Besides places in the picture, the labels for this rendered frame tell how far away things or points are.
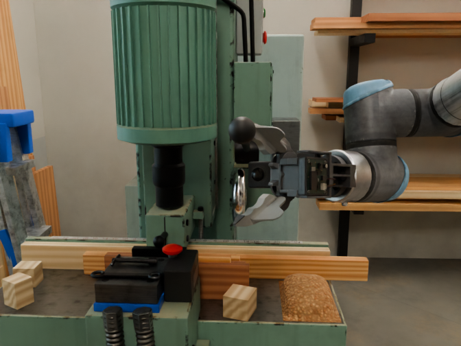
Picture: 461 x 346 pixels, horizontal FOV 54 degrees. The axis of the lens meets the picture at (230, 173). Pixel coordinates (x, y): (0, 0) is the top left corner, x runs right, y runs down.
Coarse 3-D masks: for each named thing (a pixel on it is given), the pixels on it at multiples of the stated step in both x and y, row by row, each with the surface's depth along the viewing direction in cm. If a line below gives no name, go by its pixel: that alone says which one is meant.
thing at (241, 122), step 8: (240, 120) 55; (248, 120) 56; (232, 128) 55; (240, 128) 55; (248, 128) 55; (232, 136) 56; (240, 136) 55; (248, 136) 55; (240, 144) 92; (248, 144) 75; (256, 144) 92; (240, 152) 92; (248, 152) 92; (256, 152) 92; (240, 160) 93; (248, 160) 93; (256, 160) 93
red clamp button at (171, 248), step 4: (168, 244) 68; (172, 244) 67; (176, 244) 68; (164, 248) 66; (168, 248) 66; (172, 248) 66; (176, 248) 66; (180, 248) 67; (164, 252) 66; (168, 252) 66; (172, 252) 66; (176, 252) 66; (180, 252) 66
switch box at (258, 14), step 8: (240, 0) 101; (248, 0) 101; (256, 0) 100; (248, 8) 101; (256, 8) 101; (240, 16) 101; (248, 16) 101; (256, 16) 101; (240, 24) 102; (248, 24) 102; (256, 24) 102; (240, 32) 102; (248, 32) 102; (256, 32) 102; (240, 40) 102; (248, 40) 102; (256, 40) 102; (240, 48) 103; (248, 48) 103; (256, 48) 103
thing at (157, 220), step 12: (192, 204) 88; (156, 216) 79; (168, 216) 79; (180, 216) 79; (192, 216) 89; (156, 228) 79; (168, 228) 79; (180, 228) 79; (192, 228) 89; (168, 240) 80; (180, 240) 79
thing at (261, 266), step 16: (96, 256) 85; (240, 256) 85; (256, 256) 85; (272, 256) 85; (288, 256) 85; (304, 256) 85; (320, 256) 85; (336, 256) 85; (256, 272) 84; (272, 272) 84; (288, 272) 84; (304, 272) 84; (320, 272) 84; (336, 272) 83; (352, 272) 83
